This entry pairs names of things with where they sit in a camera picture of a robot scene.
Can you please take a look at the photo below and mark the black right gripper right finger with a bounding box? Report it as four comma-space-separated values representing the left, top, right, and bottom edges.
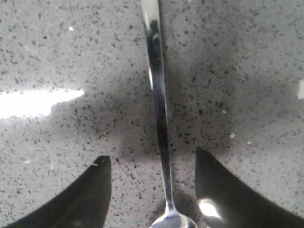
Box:
195, 147, 304, 228

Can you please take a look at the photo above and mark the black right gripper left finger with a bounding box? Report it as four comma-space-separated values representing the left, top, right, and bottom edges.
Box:
8, 156, 111, 228

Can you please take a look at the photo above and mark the silver metal spoon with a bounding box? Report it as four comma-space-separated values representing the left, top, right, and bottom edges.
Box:
140, 0, 197, 228

